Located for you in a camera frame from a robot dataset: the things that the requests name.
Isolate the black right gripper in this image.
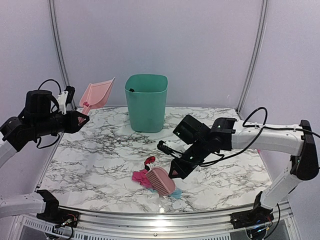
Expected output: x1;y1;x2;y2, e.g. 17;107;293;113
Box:
168;138;211;180

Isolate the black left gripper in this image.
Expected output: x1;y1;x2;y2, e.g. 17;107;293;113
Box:
32;109;89;137

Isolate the pink plastic hand brush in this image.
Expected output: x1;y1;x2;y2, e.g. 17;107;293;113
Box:
146;167;176;197

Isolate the light blue paper scrap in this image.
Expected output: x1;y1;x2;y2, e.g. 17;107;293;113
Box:
148;188;182;199

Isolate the red paper scrap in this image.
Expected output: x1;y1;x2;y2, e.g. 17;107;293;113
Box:
144;156;156;165

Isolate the pink plastic dustpan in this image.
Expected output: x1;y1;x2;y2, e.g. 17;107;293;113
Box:
79;77;115;115

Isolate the magenta paper sheet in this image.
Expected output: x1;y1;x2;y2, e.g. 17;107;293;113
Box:
131;169;152;189

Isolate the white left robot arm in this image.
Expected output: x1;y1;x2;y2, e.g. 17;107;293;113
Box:
0;85;90;223

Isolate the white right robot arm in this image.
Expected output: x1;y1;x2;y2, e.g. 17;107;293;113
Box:
168;114;320;224

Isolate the green plastic waste bin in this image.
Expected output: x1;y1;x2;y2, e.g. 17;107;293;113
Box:
125;74;168;133

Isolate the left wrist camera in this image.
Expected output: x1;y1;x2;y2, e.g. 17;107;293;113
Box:
56;85;75;115

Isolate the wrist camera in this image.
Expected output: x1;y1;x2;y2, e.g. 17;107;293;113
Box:
157;140;186;158
56;85;75;115

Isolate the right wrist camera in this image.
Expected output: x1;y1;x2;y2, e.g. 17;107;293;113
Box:
157;140;186;158

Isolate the aluminium front table rail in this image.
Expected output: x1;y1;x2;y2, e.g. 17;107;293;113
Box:
14;199;298;240

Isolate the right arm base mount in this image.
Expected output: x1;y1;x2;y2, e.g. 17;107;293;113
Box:
230;210;274;229

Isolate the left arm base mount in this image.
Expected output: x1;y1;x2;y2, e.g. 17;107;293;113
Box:
36;208;80;228

